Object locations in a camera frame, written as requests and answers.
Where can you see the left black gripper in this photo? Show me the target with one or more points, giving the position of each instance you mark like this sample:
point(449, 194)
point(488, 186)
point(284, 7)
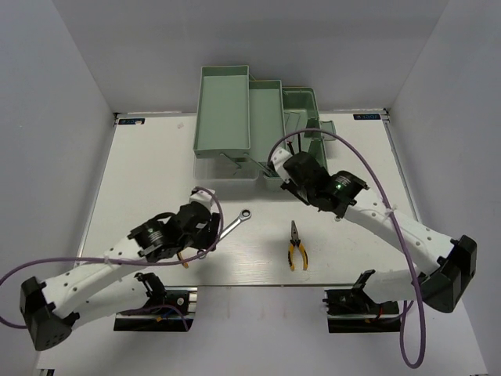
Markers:
point(209, 236)

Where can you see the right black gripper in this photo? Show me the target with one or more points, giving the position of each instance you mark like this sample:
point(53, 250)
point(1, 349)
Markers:
point(290, 186)

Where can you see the large silver ratchet wrench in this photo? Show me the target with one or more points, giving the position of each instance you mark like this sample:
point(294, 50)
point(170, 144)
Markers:
point(243, 216)

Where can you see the long dark red hex key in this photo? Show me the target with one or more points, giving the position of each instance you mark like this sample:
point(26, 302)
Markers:
point(291, 148)

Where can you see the yellow handled pliers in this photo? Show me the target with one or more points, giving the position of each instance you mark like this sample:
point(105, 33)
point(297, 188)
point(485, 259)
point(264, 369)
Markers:
point(183, 262)
point(296, 244)

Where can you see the green toolbox with clear lid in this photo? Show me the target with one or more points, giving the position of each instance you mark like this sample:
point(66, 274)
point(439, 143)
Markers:
point(238, 120)

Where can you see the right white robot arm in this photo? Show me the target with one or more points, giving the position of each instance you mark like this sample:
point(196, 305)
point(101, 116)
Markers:
point(444, 266)

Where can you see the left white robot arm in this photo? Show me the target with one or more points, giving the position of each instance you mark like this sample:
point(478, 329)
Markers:
point(54, 307)

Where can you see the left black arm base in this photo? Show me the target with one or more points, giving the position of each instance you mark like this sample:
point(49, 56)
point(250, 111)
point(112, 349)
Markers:
point(174, 313)

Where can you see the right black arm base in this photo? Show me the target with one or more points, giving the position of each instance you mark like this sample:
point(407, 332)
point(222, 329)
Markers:
point(348, 313)

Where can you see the right blue table sticker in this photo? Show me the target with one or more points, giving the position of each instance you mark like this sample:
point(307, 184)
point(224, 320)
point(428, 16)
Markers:
point(367, 117)

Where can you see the blue table sticker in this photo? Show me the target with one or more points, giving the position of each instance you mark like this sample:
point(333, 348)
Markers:
point(367, 117)
point(131, 121)

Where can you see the left blue table sticker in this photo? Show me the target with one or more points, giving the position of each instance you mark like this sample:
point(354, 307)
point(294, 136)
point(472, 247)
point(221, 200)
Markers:
point(131, 121)

